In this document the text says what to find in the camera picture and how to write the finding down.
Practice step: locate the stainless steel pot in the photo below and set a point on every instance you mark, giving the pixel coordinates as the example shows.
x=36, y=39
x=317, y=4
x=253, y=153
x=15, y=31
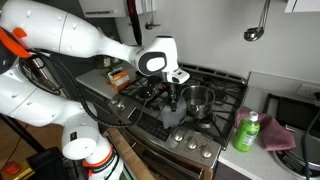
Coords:
x=199, y=100

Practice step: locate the pink cloth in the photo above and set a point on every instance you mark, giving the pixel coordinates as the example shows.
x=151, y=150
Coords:
x=273, y=135

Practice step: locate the green dish soap bottle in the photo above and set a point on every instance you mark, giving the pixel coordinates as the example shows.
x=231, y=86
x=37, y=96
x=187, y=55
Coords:
x=246, y=133

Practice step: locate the black portable cooktop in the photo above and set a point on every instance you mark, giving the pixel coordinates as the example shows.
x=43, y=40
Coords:
x=287, y=111

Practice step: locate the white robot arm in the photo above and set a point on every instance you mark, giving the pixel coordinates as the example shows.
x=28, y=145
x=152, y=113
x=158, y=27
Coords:
x=27, y=28

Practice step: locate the black oven mitt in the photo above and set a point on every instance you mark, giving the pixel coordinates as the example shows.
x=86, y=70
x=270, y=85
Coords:
x=132, y=11

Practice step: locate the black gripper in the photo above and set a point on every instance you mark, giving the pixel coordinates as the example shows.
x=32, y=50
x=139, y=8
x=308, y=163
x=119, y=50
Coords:
x=171, y=83

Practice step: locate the red emergency stop button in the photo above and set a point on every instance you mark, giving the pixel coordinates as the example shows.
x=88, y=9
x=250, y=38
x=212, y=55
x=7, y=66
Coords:
x=11, y=168

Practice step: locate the white wall outlet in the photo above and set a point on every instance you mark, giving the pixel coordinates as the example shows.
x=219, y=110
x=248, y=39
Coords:
x=307, y=90

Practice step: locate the wooden board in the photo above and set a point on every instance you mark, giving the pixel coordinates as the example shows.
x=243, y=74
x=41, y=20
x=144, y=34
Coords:
x=131, y=159

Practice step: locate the orange box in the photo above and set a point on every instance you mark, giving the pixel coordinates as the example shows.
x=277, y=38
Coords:
x=119, y=78

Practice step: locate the stainless steel gas stove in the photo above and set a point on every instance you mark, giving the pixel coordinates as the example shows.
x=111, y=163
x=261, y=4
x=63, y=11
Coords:
x=180, y=130

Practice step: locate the dark grey towel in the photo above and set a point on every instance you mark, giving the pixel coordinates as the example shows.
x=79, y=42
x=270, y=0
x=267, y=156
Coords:
x=173, y=118

